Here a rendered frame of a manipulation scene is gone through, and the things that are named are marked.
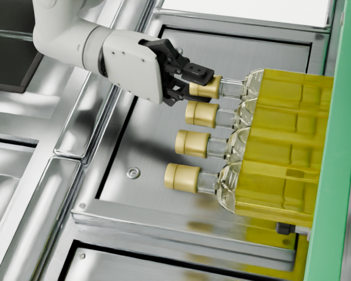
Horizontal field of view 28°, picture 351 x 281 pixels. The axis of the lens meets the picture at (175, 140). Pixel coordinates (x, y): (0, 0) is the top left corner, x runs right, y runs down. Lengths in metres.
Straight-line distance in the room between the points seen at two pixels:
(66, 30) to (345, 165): 0.52
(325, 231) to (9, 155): 0.66
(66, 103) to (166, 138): 0.21
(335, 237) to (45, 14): 0.59
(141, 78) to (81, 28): 0.13
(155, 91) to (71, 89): 0.26
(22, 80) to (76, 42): 0.28
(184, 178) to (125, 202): 0.18
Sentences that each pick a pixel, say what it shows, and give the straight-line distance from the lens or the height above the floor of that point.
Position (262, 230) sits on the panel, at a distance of 1.02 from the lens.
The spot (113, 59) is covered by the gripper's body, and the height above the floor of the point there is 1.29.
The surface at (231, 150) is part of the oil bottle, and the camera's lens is 0.93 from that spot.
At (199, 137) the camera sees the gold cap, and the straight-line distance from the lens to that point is 0.95.
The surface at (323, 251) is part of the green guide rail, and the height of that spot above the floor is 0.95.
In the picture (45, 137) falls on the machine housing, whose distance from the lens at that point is 1.21.
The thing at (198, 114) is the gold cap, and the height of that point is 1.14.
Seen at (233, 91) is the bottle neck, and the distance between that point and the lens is 1.02.
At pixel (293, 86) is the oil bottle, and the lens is 1.00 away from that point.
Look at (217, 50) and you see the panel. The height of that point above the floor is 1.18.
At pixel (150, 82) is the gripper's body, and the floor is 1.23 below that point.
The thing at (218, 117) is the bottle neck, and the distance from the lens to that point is 0.98.
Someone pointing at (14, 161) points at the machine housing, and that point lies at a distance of 1.21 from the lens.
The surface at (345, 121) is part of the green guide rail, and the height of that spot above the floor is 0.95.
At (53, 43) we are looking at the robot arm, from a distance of 1.12.
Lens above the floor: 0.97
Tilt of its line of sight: 11 degrees up
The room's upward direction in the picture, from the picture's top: 81 degrees counter-clockwise
